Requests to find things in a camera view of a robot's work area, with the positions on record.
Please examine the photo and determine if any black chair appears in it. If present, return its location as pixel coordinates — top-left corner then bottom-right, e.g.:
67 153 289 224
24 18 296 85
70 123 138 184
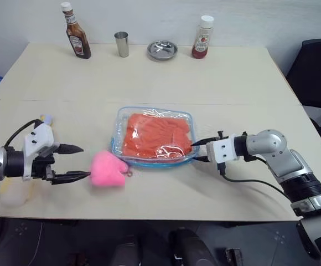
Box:
286 38 321 149

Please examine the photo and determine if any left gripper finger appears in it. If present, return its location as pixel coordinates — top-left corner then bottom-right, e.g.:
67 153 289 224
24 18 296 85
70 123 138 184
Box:
58 143 85 156
51 171 91 186

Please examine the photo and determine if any red ketchup plastic bottle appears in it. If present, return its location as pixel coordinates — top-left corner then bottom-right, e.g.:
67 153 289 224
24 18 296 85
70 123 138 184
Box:
191 15 215 60

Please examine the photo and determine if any small dark rectangular block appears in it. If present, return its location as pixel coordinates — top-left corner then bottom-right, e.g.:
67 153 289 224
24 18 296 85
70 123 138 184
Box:
225 248 244 266

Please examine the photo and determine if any round steel dish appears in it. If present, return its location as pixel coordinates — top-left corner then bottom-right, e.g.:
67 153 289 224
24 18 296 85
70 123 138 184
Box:
146 39 179 62

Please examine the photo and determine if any pink plush toy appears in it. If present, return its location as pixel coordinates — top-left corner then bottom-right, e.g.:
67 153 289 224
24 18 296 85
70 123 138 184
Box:
89 150 134 189

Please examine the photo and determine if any brown sauce glass bottle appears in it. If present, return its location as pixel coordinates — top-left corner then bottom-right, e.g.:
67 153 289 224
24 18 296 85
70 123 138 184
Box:
60 2 92 60

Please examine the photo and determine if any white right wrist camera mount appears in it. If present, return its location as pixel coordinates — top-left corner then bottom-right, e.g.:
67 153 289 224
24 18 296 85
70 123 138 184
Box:
205 134 239 165

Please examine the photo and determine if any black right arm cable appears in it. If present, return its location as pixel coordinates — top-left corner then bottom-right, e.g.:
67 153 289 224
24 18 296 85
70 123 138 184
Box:
218 161 291 198

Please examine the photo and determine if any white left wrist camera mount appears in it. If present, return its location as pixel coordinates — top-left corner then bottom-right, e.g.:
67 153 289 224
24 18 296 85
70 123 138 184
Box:
22 124 60 181

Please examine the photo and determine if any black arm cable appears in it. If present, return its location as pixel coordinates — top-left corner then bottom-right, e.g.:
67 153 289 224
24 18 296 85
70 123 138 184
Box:
218 161 291 198
2 118 42 148

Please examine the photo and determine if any steel cup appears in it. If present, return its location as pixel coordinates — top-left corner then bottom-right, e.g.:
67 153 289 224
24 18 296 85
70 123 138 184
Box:
113 31 130 58

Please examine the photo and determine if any orange cloth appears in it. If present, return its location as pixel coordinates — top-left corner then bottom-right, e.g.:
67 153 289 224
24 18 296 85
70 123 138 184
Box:
121 112 193 160

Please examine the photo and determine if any small yellow blue toy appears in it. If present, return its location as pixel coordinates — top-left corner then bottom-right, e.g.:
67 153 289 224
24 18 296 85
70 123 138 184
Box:
39 114 55 129

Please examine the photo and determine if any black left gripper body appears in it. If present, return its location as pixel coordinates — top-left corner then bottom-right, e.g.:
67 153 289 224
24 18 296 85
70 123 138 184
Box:
32 143 61 183

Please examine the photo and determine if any clear glass baking dish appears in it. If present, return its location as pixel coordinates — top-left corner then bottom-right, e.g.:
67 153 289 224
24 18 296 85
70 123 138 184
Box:
110 105 201 168

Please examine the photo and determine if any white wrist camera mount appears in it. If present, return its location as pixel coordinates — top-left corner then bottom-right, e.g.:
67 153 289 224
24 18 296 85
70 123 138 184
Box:
22 124 60 181
205 134 239 165

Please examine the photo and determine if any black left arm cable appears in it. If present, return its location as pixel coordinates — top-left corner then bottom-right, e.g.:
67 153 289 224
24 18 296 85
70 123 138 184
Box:
2 118 42 148

